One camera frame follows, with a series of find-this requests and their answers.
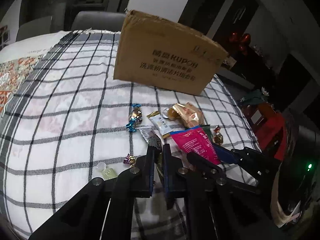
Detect floral patterned mat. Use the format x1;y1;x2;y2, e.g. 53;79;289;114
0;56;43;117

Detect plaid white grey tablecloth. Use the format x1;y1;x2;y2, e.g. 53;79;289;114
1;31;259;239

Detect beige red snack packet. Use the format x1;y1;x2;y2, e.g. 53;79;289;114
173;102;204;128

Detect blue foil candy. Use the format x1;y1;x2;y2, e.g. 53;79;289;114
126;103;143;132

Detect purple gold candy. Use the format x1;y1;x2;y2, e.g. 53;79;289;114
123;154;136;167

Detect grey chair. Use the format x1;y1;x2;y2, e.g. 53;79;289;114
16;16;52;42
71;11;126;31

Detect grey striped snack packet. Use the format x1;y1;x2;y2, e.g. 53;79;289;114
139;127;162;152

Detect red gold wrapped candy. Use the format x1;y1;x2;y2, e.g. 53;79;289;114
213;125;223;145

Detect dark green snack packet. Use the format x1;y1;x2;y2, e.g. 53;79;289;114
201;125;213;142

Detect pink snack packet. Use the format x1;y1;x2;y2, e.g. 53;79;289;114
170;126;221;165

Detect small green jelly cup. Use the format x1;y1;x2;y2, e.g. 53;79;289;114
95;162;118;180

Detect red balloons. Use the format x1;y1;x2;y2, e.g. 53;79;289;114
229;32;251;54

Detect white gold snack packet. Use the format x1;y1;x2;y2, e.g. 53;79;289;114
147;111;178;139

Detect red box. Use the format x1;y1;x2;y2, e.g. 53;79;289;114
241;102;287;161

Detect brown cardboard box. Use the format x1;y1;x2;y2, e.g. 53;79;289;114
113;10;228;95

